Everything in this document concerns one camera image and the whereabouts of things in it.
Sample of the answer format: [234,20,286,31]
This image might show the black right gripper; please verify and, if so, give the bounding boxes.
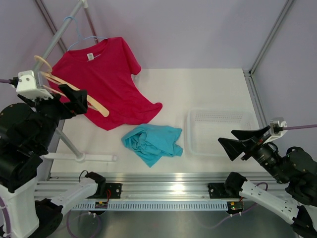
[217,124,289,182]

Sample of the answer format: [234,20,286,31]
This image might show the red t shirt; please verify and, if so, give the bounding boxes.
[52,37,162,130]

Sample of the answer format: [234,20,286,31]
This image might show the beige plastic hanger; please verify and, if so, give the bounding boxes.
[34,56,110,118]

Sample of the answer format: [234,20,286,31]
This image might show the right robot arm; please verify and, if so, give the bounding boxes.
[218,125,317,238]

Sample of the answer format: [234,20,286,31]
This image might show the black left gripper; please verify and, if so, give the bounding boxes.
[22,83,88,150]

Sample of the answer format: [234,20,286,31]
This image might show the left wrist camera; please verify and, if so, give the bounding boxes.
[16,70,53,101]

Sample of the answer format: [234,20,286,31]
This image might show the white slotted cable duct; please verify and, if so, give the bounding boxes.
[72,200,228,211]

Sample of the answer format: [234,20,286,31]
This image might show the grey clothes rack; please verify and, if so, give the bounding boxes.
[29,0,118,163]

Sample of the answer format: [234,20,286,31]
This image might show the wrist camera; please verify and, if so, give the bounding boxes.
[16,70,53,101]
[269,117,287,138]

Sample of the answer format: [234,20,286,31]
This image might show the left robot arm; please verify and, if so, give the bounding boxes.
[0,84,106,238]

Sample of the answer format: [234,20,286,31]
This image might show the aluminium rail base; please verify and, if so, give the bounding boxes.
[34,173,293,202]

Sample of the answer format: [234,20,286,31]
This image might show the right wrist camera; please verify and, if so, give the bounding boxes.
[269,117,287,138]

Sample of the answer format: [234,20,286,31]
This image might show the teal t shirt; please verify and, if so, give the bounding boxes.
[121,124,183,168]

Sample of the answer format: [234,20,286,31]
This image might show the blue wire hanger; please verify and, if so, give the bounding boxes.
[63,16,107,51]

